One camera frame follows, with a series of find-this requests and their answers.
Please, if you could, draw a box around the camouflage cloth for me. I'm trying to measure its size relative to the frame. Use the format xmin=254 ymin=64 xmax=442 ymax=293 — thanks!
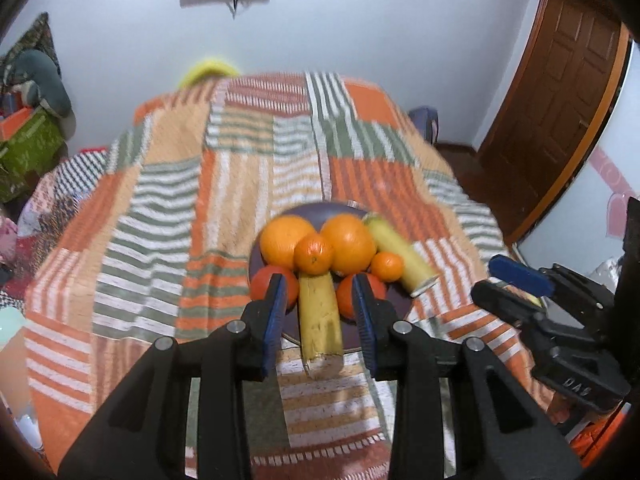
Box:
xmin=0 ymin=12 xmax=61 ymax=76

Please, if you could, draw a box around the pink wall sticker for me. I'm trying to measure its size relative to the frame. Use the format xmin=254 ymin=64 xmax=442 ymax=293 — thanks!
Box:
xmin=590 ymin=145 xmax=640 ymax=238

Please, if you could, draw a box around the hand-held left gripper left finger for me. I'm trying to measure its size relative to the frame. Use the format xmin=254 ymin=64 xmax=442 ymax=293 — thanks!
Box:
xmin=57 ymin=272 xmax=288 ymax=480

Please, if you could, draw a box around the orange box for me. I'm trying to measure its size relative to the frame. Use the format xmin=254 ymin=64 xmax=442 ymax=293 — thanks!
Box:
xmin=0 ymin=105 xmax=43 ymax=142

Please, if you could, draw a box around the pale green round object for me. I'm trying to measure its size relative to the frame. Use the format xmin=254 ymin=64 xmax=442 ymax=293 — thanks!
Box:
xmin=0 ymin=307 xmax=26 ymax=351

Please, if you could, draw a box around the orange-red tomato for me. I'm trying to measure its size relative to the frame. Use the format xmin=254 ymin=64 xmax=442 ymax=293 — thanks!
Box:
xmin=336 ymin=272 xmax=388 ymax=320

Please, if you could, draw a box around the small mandarin orange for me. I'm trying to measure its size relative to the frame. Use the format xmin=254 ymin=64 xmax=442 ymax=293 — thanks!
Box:
xmin=370 ymin=251 xmax=404 ymax=282

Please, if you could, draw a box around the brown wooden door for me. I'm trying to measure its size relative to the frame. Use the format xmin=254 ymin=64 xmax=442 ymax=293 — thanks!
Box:
xmin=477 ymin=0 xmax=633 ymax=246

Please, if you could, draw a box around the floral cloth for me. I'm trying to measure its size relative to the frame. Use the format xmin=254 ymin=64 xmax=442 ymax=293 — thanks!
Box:
xmin=20 ymin=175 xmax=66 ymax=241

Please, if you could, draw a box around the yellow banana piece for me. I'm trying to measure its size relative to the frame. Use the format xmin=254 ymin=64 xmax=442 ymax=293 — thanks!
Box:
xmin=298 ymin=272 xmax=345 ymax=380
xmin=362 ymin=213 xmax=440 ymax=297

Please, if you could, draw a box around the large mandarin orange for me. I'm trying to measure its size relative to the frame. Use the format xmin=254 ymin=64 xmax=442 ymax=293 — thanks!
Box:
xmin=293 ymin=234 xmax=334 ymax=276

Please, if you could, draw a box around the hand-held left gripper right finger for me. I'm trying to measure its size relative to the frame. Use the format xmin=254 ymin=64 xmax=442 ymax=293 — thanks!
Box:
xmin=351 ymin=272 xmax=583 ymax=480

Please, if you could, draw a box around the checkered cloth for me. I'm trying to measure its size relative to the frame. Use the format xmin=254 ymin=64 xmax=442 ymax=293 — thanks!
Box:
xmin=50 ymin=150 xmax=108 ymax=196

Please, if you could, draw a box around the yellow round object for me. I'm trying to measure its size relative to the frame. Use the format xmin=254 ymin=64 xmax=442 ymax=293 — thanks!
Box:
xmin=180 ymin=57 xmax=241 ymax=88

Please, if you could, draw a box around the red tomato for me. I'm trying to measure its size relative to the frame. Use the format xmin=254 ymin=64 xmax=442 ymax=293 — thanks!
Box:
xmin=250 ymin=266 xmax=300 ymax=315

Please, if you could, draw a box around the grey plush toy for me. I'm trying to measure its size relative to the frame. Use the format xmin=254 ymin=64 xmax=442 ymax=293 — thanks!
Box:
xmin=5 ymin=50 xmax=73 ymax=118

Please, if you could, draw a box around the striped patchwork blanket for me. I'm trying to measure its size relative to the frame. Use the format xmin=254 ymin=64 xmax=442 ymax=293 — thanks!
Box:
xmin=22 ymin=71 xmax=556 ymax=480

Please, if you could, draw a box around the green cardboard box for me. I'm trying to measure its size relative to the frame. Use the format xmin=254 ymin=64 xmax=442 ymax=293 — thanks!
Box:
xmin=0 ymin=110 xmax=66 ymax=203

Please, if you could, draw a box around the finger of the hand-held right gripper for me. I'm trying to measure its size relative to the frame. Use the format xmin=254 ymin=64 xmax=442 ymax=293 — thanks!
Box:
xmin=489 ymin=255 xmax=616 ymax=326
xmin=471 ymin=280 xmax=549 ymax=346

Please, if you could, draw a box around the pink plush object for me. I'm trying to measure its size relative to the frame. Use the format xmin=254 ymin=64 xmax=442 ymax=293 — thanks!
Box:
xmin=0 ymin=217 xmax=18 ymax=261

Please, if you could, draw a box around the purple round plate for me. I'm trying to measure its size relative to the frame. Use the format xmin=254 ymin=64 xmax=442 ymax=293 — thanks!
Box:
xmin=247 ymin=201 xmax=418 ymax=356

